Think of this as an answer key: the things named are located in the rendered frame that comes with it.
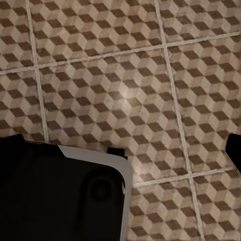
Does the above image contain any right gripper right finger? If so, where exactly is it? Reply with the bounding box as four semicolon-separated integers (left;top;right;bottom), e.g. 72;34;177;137
225;133;241;173

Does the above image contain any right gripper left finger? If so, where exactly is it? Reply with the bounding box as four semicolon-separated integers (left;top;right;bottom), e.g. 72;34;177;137
0;134;26;193

